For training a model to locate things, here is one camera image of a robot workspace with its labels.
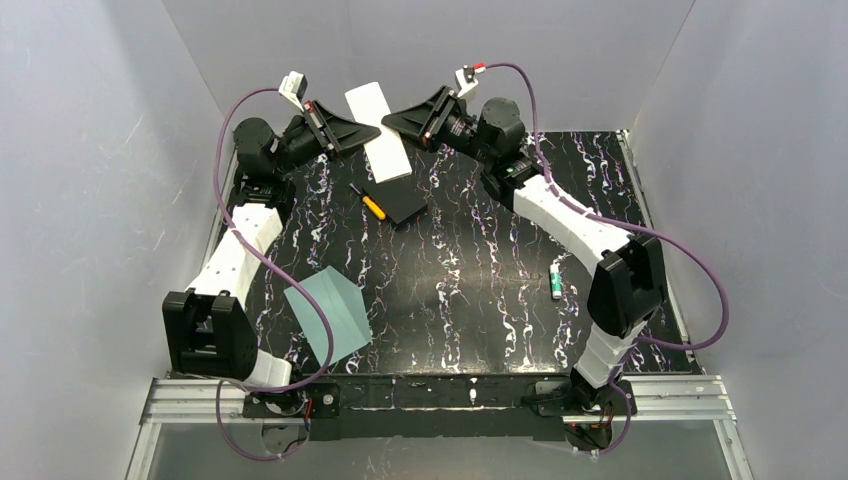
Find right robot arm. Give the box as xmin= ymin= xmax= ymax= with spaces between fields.
xmin=381 ymin=86 xmax=668 ymax=390

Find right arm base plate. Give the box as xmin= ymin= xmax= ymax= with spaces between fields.
xmin=523 ymin=378 xmax=638 ymax=418

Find light green envelope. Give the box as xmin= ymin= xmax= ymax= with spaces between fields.
xmin=284 ymin=267 xmax=372 ymax=365

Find yellow handled utility knife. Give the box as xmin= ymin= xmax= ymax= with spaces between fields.
xmin=349 ymin=183 xmax=387 ymax=221

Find black box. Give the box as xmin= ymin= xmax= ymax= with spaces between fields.
xmin=363 ymin=177 xmax=427 ymax=229

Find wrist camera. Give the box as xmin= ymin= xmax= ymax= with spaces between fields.
xmin=455 ymin=63 xmax=486 ymax=99
xmin=278 ymin=70 xmax=308 ymax=112

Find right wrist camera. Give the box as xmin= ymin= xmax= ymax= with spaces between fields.
xmin=455 ymin=63 xmax=486 ymax=99

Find purple cable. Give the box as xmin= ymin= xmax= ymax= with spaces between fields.
xmin=483 ymin=62 xmax=730 ymax=458
xmin=211 ymin=86 xmax=336 ymax=463

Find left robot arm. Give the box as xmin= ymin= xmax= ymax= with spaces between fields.
xmin=162 ymin=101 xmax=380 ymax=388

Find green white glue stick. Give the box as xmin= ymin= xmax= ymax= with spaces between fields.
xmin=549 ymin=262 xmax=563 ymax=300

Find white letter paper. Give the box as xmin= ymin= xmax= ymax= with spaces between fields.
xmin=345 ymin=82 xmax=412 ymax=184

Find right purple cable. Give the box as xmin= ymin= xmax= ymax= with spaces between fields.
xmin=483 ymin=62 xmax=730 ymax=458

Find aluminium frame rail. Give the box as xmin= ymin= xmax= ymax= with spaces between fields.
xmin=127 ymin=373 xmax=752 ymax=479

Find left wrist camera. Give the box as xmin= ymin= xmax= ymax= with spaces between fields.
xmin=278 ymin=70 xmax=308 ymax=112

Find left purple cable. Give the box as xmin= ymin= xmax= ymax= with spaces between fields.
xmin=211 ymin=86 xmax=336 ymax=463

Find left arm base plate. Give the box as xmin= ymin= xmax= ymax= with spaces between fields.
xmin=242 ymin=382 xmax=341 ymax=419

